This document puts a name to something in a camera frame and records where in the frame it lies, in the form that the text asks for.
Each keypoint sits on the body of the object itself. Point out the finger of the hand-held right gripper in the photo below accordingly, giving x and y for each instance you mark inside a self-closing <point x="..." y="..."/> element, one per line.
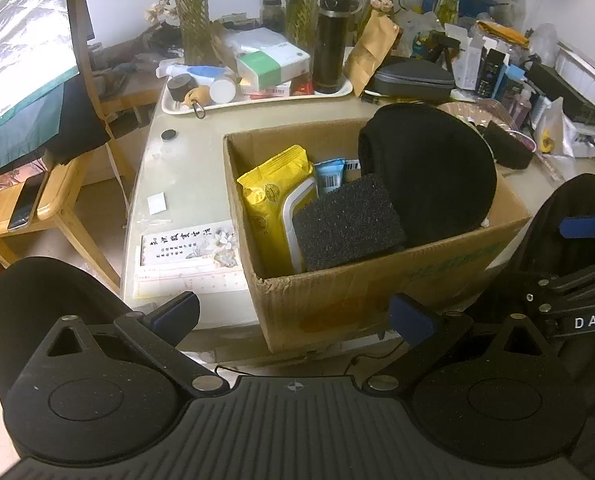
<point x="582" y="226"/>
<point x="567" y="286"/>

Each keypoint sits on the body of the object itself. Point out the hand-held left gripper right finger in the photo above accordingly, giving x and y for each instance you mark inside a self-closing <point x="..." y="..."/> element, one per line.
<point x="412" y="315"/>

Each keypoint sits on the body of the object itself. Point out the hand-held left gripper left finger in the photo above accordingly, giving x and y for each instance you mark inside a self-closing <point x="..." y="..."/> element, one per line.
<point x="177" y="312"/>

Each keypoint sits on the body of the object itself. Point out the cardboard box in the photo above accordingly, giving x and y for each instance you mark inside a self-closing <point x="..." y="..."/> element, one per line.
<point x="357" y="295"/>

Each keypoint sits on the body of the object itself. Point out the black foam block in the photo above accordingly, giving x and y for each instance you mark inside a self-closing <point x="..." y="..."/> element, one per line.
<point x="350" y="225"/>

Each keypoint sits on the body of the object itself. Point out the yellow wipes packet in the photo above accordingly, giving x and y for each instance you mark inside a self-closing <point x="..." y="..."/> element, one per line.
<point x="272" y="190"/>

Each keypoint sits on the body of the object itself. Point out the blue wipes packet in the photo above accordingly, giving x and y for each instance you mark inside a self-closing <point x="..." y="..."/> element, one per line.
<point x="330" y="175"/>

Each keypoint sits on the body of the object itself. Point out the white soft paper pack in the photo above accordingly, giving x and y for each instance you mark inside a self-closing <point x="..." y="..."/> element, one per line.
<point x="257" y="37"/>

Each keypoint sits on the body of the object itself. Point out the person's right leg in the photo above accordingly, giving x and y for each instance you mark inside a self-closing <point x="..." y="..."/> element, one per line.
<point x="547" y="220"/>

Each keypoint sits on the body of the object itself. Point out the person's leg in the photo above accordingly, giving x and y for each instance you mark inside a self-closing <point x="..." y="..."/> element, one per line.
<point x="37" y="290"/>
<point x="547" y="220"/>

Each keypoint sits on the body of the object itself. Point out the calligraphy card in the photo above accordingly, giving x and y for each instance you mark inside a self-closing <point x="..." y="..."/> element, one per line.
<point x="187" y="255"/>

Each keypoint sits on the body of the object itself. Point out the white power strip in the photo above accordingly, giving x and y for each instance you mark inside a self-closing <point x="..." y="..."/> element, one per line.
<point x="590" y="137"/>

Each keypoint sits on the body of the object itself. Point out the white plastic bag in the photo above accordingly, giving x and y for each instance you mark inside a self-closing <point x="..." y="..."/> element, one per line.
<point x="552" y="130"/>

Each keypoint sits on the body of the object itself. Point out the small white card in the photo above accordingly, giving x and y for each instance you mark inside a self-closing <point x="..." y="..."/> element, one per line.
<point x="156" y="205"/>

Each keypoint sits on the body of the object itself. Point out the black oblong sponge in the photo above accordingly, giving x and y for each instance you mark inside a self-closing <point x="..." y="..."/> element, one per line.
<point x="507" y="145"/>

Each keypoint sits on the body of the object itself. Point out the person's left leg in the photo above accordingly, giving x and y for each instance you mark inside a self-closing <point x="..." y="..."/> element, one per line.
<point x="37" y="290"/>

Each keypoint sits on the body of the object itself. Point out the white bowl container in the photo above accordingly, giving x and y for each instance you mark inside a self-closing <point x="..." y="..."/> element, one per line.
<point x="585" y="77"/>

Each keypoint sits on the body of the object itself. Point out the wooden chair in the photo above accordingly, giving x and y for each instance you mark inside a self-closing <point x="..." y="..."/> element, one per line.
<point x="52" y="210"/>

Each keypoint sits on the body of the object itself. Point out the small black disc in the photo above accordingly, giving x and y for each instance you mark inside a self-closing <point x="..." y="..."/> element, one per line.
<point x="168" y="135"/>

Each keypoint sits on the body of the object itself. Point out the dark tall box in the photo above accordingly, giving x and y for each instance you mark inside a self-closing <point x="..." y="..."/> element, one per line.
<point x="492" y="72"/>

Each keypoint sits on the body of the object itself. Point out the black phone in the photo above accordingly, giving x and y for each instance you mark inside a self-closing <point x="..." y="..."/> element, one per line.
<point x="24" y="201"/>

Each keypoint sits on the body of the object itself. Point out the white tall box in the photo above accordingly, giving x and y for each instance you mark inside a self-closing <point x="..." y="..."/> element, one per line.
<point x="470" y="65"/>

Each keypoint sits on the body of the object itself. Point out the white plastic tray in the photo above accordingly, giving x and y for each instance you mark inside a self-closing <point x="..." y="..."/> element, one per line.
<point x="177" y="108"/>

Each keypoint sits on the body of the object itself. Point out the black cloth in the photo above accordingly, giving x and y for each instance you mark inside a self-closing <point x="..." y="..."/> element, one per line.
<point x="77" y="125"/>

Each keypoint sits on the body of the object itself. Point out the yellow flat packet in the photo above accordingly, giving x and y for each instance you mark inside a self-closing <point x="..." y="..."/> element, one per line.
<point x="497" y="31"/>

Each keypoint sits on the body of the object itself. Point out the grey zip case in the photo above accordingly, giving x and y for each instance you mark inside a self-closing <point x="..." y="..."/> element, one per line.
<point x="412" y="80"/>

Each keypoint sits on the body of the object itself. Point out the black round jar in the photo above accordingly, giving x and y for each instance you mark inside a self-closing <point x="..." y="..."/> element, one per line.
<point x="180" y="86"/>

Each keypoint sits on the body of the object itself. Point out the orange bottle with white cap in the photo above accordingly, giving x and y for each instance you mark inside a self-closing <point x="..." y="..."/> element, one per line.
<point x="222" y="90"/>

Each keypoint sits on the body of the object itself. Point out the small black tripod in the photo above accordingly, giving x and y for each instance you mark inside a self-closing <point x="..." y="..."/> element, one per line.
<point x="442" y="47"/>

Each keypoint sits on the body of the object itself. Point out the white and orange box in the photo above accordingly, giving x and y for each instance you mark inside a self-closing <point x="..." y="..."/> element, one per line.
<point x="272" y="91"/>

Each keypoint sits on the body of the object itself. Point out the white and blue lotion bottle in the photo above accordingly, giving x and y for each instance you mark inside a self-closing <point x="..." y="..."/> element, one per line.
<point x="197" y="70"/>

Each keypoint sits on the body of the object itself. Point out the blue and yellow patterned bag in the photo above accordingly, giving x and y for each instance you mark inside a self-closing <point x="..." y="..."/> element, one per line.
<point x="420" y="41"/>

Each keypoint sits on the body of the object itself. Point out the red flat packet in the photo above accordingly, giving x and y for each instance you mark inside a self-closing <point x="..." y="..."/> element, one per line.
<point x="302" y="85"/>

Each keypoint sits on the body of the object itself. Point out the green and white tissue box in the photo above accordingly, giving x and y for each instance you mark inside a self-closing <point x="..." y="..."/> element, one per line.
<point x="272" y="67"/>

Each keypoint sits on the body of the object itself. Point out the kraft paper bag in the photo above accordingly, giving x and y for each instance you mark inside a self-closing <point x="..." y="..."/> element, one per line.
<point x="372" y="55"/>

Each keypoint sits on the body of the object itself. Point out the black thermos bottle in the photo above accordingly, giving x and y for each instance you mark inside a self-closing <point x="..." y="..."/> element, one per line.
<point x="332" y="45"/>

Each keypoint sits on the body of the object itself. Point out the silver foil bag green edge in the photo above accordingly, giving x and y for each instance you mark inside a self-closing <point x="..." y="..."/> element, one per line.
<point x="17" y="60"/>

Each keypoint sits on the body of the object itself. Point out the dark glass jar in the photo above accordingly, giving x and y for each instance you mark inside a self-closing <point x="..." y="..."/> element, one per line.
<point x="273" y="12"/>

